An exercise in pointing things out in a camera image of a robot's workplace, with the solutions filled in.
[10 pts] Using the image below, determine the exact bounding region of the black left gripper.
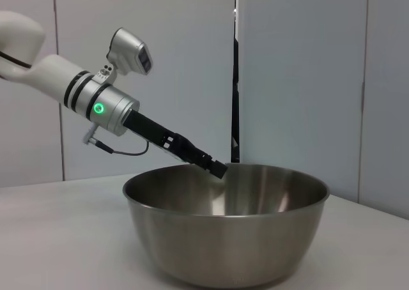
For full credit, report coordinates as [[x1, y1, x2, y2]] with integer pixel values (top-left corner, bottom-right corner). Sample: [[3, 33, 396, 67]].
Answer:
[[123, 109, 229, 180]]

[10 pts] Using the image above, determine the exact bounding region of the stainless steel mixing bowl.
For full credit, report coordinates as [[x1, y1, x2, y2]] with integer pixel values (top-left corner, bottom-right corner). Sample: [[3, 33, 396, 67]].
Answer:
[[123, 162, 330, 289]]

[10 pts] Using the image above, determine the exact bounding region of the left gripper connector cable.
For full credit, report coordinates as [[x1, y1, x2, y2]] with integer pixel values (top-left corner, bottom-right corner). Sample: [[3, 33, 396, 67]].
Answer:
[[81, 123, 150, 156]]

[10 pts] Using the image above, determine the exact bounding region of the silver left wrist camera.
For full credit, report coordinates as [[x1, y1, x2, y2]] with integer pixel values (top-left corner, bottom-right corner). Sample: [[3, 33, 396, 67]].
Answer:
[[95, 27, 154, 80]]

